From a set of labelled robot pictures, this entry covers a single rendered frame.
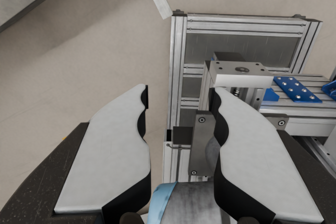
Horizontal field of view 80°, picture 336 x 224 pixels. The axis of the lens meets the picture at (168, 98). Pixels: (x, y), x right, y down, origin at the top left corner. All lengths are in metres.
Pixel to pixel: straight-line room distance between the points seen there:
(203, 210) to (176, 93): 1.05
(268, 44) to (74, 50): 1.31
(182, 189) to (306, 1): 1.46
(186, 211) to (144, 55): 1.26
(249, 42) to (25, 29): 1.49
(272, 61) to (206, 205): 1.17
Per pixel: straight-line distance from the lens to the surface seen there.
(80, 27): 1.59
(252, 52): 1.38
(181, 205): 0.41
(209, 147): 0.53
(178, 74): 1.32
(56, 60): 1.76
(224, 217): 0.41
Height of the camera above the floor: 1.43
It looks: 59 degrees down
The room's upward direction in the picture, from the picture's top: 178 degrees counter-clockwise
